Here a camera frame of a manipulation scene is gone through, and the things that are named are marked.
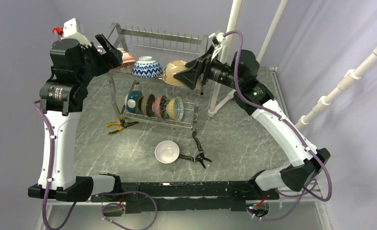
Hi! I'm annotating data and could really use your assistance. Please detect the white pipe frame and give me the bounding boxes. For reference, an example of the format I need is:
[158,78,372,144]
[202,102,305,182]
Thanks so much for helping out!
[208,0,377,131]

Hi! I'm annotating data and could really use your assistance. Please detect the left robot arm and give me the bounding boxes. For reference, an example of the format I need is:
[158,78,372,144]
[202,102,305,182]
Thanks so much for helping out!
[28,34,123,202]

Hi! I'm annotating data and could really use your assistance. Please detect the orange floral bowl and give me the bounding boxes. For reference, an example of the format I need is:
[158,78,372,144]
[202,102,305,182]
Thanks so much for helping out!
[112,48,137,69]

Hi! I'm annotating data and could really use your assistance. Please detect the yellow handled pliers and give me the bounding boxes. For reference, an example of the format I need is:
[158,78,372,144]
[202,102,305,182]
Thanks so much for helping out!
[106,119,139,135]

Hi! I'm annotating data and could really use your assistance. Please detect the black pliers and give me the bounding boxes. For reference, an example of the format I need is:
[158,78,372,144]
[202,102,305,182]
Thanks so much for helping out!
[178,131,212,169]

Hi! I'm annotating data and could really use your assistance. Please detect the red patterned bowl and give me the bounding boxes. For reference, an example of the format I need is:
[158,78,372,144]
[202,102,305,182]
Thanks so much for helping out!
[132,56,163,78]

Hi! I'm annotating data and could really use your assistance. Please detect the aluminium rail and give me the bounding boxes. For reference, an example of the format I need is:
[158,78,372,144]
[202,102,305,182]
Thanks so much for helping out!
[43,182,325,206]

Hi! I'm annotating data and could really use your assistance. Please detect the yellow teal patterned bowl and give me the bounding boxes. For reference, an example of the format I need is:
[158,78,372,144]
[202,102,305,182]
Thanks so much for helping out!
[167,96,184,122]

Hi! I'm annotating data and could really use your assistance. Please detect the teal white bowl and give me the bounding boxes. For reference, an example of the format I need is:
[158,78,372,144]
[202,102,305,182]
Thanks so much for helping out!
[125,91,143,114]

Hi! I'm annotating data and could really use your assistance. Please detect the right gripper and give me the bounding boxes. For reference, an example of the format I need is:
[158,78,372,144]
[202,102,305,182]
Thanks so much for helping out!
[172,46,242,91]

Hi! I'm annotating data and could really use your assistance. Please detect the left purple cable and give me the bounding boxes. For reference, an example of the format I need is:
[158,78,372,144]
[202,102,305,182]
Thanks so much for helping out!
[33,33,159,230]

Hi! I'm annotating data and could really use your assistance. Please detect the steel dish rack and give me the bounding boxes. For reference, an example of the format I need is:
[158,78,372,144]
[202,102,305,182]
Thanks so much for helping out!
[106,23,208,131]

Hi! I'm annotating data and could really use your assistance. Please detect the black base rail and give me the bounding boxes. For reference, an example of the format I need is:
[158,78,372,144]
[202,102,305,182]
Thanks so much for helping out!
[91,181,279,214]

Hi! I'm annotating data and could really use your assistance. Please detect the brown floral bowl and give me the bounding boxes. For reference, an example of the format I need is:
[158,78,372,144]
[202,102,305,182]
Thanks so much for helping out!
[153,95,170,119]

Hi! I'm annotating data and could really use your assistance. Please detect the plain white bowl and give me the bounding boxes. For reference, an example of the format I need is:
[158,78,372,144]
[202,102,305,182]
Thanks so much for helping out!
[154,140,180,164]

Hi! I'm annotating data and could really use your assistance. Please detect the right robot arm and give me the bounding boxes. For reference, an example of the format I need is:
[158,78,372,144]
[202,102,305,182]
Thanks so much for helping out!
[174,47,332,199]

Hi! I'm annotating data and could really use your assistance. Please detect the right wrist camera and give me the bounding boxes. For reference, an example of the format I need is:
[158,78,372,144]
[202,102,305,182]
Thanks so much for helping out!
[208,31,227,60]

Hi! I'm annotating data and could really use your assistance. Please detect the beige dark rimmed bowl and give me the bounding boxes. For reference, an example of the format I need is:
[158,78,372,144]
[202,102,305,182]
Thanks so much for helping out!
[141,94,155,117]

